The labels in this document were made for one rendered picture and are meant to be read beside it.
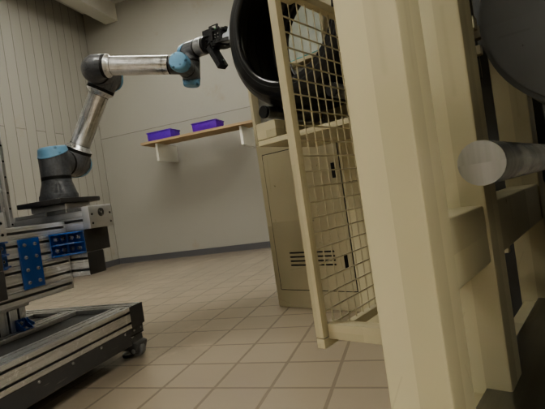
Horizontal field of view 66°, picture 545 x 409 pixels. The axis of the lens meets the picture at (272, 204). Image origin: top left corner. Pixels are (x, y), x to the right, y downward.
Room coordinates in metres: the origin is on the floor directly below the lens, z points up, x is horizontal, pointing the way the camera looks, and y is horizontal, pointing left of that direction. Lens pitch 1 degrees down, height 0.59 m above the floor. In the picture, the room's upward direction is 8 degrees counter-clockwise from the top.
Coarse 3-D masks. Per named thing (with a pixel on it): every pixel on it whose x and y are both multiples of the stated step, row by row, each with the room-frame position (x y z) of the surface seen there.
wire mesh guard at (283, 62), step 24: (312, 0) 0.88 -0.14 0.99; (288, 48) 0.81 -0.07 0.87; (288, 72) 0.79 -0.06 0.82; (336, 72) 0.94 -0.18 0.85; (288, 96) 0.78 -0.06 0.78; (288, 120) 0.79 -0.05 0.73; (312, 120) 0.85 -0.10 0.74; (336, 120) 0.92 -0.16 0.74; (312, 240) 0.79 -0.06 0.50; (360, 240) 0.94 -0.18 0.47; (312, 264) 0.78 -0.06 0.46; (312, 288) 0.79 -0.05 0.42; (336, 288) 0.84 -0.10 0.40; (360, 288) 0.92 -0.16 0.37; (360, 312) 0.92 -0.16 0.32
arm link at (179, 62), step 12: (84, 60) 1.73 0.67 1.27; (96, 60) 1.70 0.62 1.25; (108, 60) 1.70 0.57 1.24; (120, 60) 1.70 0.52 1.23; (132, 60) 1.69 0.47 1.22; (144, 60) 1.68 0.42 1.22; (156, 60) 1.68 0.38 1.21; (168, 60) 1.67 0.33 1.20; (180, 60) 1.65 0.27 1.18; (84, 72) 1.74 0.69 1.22; (96, 72) 1.71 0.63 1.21; (108, 72) 1.72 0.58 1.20; (120, 72) 1.72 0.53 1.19; (132, 72) 1.71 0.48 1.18; (144, 72) 1.71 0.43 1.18; (156, 72) 1.70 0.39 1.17; (168, 72) 1.70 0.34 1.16; (180, 72) 1.68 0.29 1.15; (192, 72) 1.75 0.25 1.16
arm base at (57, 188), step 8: (48, 176) 1.71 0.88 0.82; (56, 176) 1.71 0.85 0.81; (64, 176) 1.73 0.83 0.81; (48, 184) 1.70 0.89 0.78; (56, 184) 1.71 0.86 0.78; (64, 184) 1.72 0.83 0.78; (72, 184) 1.76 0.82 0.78; (40, 192) 1.72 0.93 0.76; (48, 192) 1.69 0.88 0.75; (56, 192) 1.70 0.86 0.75; (64, 192) 1.71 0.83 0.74; (72, 192) 1.74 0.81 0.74; (40, 200) 1.71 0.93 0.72
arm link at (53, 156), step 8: (40, 152) 1.71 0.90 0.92; (48, 152) 1.71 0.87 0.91; (56, 152) 1.72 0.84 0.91; (64, 152) 1.75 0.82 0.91; (40, 160) 1.72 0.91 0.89; (48, 160) 1.71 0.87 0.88; (56, 160) 1.72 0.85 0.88; (64, 160) 1.74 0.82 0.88; (72, 160) 1.80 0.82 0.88; (40, 168) 1.72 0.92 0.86; (48, 168) 1.71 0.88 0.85; (56, 168) 1.72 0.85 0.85; (64, 168) 1.74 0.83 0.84; (72, 168) 1.81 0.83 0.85
